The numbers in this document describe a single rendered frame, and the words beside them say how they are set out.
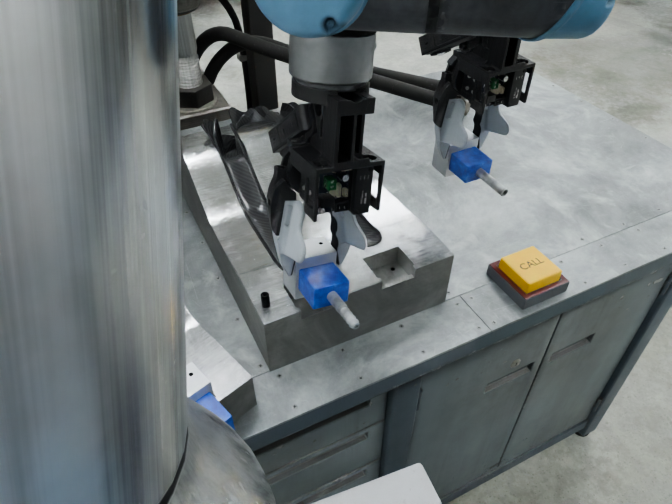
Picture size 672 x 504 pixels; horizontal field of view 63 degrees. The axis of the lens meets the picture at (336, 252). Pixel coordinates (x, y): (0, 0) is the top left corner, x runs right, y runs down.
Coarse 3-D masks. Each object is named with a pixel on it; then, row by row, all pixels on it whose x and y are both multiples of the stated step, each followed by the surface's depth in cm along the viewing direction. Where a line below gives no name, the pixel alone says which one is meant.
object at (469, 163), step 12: (468, 132) 79; (468, 144) 78; (456, 156) 76; (468, 156) 76; (480, 156) 76; (444, 168) 79; (456, 168) 77; (468, 168) 75; (480, 168) 76; (468, 180) 76; (492, 180) 74; (504, 192) 73
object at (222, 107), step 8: (216, 88) 128; (216, 104) 122; (224, 104) 122; (200, 112) 119; (208, 112) 120; (216, 112) 120; (224, 112) 121; (184, 120) 118; (192, 120) 119; (200, 120) 120; (184, 128) 119
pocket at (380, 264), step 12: (384, 252) 70; (396, 252) 71; (372, 264) 70; (384, 264) 72; (396, 264) 72; (408, 264) 70; (384, 276) 70; (396, 276) 70; (408, 276) 69; (384, 288) 67
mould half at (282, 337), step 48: (192, 144) 81; (192, 192) 82; (384, 192) 80; (240, 240) 72; (384, 240) 71; (432, 240) 71; (240, 288) 68; (432, 288) 72; (288, 336) 64; (336, 336) 69
